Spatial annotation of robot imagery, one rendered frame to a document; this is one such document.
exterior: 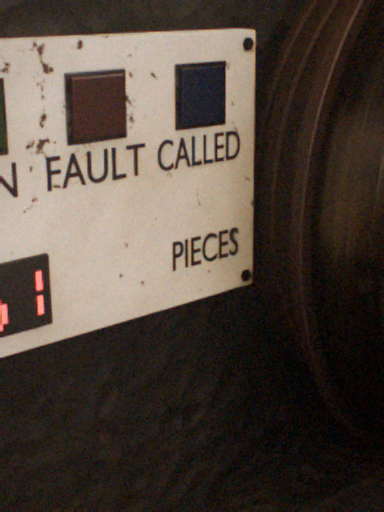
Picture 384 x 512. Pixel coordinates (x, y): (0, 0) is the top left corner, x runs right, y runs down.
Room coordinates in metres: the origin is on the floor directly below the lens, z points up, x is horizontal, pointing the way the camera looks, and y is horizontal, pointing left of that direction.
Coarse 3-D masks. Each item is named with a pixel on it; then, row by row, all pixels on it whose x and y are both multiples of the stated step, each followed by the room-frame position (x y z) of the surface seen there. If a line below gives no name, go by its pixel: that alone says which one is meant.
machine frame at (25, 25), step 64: (0, 0) 0.48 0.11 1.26; (64, 0) 0.51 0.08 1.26; (128, 0) 0.54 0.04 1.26; (192, 0) 0.57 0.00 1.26; (256, 0) 0.61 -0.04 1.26; (256, 64) 0.61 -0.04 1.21; (128, 320) 0.53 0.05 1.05; (192, 320) 0.57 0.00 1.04; (256, 320) 0.61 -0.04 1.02; (0, 384) 0.47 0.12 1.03; (64, 384) 0.50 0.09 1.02; (128, 384) 0.53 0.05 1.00; (192, 384) 0.57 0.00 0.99; (256, 384) 0.61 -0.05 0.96; (0, 448) 0.47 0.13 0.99; (64, 448) 0.50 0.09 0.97; (128, 448) 0.53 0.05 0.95; (192, 448) 0.57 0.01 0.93; (256, 448) 0.61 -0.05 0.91; (320, 448) 0.67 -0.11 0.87
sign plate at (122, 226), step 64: (0, 64) 0.46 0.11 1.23; (64, 64) 0.49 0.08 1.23; (128, 64) 0.51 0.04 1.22; (192, 64) 0.54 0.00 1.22; (64, 128) 0.48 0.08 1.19; (128, 128) 0.51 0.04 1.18; (192, 128) 0.54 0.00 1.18; (0, 192) 0.46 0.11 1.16; (64, 192) 0.48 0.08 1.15; (128, 192) 0.51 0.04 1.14; (192, 192) 0.55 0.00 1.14; (0, 256) 0.45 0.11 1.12; (64, 256) 0.48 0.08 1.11; (128, 256) 0.51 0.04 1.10; (192, 256) 0.54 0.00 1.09; (0, 320) 0.45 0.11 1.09; (64, 320) 0.48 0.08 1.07
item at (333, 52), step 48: (336, 0) 0.62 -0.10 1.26; (288, 48) 0.62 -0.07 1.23; (336, 48) 0.54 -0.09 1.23; (288, 96) 0.60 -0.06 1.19; (288, 144) 0.58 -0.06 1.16; (288, 192) 0.57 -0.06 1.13; (288, 240) 0.57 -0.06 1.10; (288, 288) 0.58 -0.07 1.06; (288, 336) 0.61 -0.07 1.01; (336, 384) 0.54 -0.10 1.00
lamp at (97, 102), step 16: (80, 80) 0.49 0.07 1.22; (96, 80) 0.49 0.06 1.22; (112, 80) 0.50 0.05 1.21; (80, 96) 0.49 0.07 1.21; (96, 96) 0.49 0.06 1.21; (112, 96) 0.50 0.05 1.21; (80, 112) 0.49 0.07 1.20; (96, 112) 0.49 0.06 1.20; (112, 112) 0.50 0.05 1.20; (80, 128) 0.49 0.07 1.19; (96, 128) 0.49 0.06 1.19; (112, 128) 0.50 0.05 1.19
